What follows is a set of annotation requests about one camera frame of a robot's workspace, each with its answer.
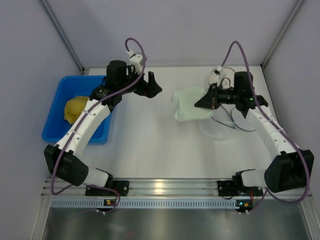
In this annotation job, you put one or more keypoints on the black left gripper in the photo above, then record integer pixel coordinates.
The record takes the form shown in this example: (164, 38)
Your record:
(146, 88)

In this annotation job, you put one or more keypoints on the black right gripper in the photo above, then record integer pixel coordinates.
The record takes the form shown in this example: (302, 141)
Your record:
(214, 97)

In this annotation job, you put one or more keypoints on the white mesh laundry bag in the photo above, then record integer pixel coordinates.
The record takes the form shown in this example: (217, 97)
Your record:
(225, 121)

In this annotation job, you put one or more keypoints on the pale green bra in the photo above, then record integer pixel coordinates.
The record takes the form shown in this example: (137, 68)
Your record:
(184, 100)

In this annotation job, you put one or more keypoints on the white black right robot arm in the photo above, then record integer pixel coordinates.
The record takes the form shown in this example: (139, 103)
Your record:
(290, 166)

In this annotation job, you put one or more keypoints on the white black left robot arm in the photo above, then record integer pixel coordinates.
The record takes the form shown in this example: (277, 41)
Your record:
(63, 158)

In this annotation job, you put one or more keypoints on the yellow cloth garment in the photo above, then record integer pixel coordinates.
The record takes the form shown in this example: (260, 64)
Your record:
(74, 107)

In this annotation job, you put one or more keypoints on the blue plastic bin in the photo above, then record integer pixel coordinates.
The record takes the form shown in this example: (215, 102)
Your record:
(69, 87)

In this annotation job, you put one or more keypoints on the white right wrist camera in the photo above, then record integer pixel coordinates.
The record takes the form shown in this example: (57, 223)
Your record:
(217, 75)

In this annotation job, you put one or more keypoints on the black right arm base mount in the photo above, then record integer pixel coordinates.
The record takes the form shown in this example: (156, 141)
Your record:
(228, 188)

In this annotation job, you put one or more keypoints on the aluminium rail frame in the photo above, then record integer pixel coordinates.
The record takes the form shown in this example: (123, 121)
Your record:
(149, 187)

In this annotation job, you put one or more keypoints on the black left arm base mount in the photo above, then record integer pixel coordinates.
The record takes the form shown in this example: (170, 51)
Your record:
(111, 189)

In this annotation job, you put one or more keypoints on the white slotted cable duct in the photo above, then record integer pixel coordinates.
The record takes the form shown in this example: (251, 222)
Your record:
(135, 203)

